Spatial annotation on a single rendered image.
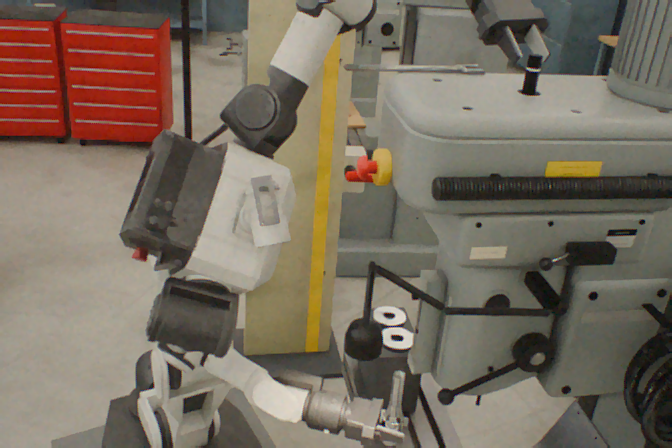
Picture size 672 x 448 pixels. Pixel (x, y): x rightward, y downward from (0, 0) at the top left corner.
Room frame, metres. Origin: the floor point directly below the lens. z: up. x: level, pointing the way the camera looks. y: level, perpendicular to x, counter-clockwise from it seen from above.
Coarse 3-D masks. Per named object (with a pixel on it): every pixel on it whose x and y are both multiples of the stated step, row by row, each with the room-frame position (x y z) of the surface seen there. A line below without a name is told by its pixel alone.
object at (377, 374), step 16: (384, 320) 1.54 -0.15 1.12; (400, 320) 1.55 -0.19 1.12; (384, 336) 1.47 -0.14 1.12; (400, 336) 1.48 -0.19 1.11; (384, 352) 1.42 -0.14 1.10; (400, 352) 1.42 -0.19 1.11; (368, 368) 1.48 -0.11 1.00; (384, 368) 1.40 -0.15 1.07; (400, 368) 1.41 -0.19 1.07; (368, 384) 1.46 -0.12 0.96; (384, 384) 1.40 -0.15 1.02; (416, 384) 1.42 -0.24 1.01; (384, 400) 1.40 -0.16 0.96; (416, 400) 1.42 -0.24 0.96
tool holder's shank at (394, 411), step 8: (400, 376) 1.12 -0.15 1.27; (392, 384) 1.12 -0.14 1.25; (400, 384) 1.12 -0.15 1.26; (392, 392) 1.12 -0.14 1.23; (400, 392) 1.12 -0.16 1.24; (392, 400) 1.12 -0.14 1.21; (400, 400) 1.12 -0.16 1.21; (392, 408) 1.12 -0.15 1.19; (400, 408) 1.12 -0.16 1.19; (392, 416) 1.11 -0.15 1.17; (400, 416) 1.12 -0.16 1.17
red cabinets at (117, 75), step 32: (0, 32) 5.16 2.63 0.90; (32, 32) 5.20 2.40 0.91; (64, 32) 5.21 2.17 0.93; (96, 32) 5.22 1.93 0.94; (128, 32) 5.25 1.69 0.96; (160, 32) 5.35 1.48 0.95; (0, 64) 5.15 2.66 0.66; (32, 64) 5.19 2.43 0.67; (64, 64) 5.45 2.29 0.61; (96, 64) 5.22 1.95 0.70; (128, 64) 5.24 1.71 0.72; (160, 64) 5.30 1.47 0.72; (0, 96) 5.15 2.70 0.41; (32, 96) 5.19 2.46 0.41; (64, 96) 5.33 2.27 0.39; (96, 96) 5.22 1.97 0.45; (128, 96) 5.24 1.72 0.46; (160, 96) 5.27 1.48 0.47; (0, 128) 5.14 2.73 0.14; (32, 128) 5.18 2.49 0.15; (64, 128) 5.24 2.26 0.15; (96, 128) 5.22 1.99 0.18; (128, 128) 5.24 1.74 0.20; (160, 128) 5.27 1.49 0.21
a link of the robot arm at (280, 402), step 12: (252, 372) 1.20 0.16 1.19; (264, 372) 1.20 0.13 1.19; (252, 384) 1.17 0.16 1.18; (264, 384) 1.16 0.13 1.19; (276, 384) 1.16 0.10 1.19; (252, 396) 1.15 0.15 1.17; (264, 396) 1.15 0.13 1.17; (276, 396) 1.14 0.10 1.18; (288, 396) 1.14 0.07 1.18; (264, 408) 1.13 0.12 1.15; (276, 408) 1.13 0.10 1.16; (288, 408) 1.13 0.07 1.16; (288, 420) 1.12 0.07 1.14
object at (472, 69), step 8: (344, 64) 1.15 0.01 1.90; (352, 64) 1.15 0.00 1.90; (360, 64) 1.15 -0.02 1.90; (368, 64) 1.16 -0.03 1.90; (376, 64) 1.16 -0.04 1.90; (384, 64) 1.17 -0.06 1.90; (392, 64) 1.17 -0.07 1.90; (456, 64) 1.21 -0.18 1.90; (464, 64) 1.21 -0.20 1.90; (472, 64) 1.22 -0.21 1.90; (448, 72) 1.18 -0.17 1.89; (456, 72) 1.18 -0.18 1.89; (464, 72) 1.18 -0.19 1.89; (472, 72) 1.18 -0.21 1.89; (480, 72) 1.18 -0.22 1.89
